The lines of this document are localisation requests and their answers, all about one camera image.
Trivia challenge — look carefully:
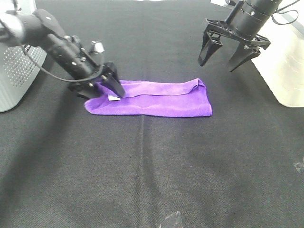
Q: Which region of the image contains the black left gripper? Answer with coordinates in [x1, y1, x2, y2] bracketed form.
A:
[68, 62, 125, 99]

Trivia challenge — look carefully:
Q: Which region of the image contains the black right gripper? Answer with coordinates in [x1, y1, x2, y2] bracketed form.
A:
[198, 19, 271, 72]

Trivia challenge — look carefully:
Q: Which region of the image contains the purple microfiber towel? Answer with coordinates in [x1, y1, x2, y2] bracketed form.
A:
[84, 78, 213, 117]

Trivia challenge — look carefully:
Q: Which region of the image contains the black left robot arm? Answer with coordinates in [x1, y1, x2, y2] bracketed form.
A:
[0, 9, 125, 99]

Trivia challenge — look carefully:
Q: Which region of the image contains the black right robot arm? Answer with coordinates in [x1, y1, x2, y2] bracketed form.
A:
[198, 0, 281, 72]

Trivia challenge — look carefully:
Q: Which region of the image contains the white plastic storage bin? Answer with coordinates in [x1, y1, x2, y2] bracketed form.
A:
[211, 0, 304, 108]

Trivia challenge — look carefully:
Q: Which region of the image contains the grey perforated laundry basket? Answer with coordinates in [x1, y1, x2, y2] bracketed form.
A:
[0, 0, 47, 113]

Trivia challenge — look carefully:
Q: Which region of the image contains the black table cloth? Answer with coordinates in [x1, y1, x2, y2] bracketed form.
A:
[0, 0, 304, 228]

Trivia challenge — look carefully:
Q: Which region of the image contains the clear tape piece right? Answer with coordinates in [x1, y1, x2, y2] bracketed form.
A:
[294, 162, 304, 173]

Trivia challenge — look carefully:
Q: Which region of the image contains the clear tape piece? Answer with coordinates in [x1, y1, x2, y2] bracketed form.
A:
[159, 211, 183, 228]
[294, 162, 304, 173]

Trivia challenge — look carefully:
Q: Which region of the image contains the clear tape piece bottom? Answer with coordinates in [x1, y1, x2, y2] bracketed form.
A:
[159, 211, 183, 228]

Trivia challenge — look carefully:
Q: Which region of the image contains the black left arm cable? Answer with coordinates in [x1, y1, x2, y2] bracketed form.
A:
[22, 45, 105, 83]

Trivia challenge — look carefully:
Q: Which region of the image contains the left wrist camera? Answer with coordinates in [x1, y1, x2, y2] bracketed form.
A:
[90, 40, 105, 53]

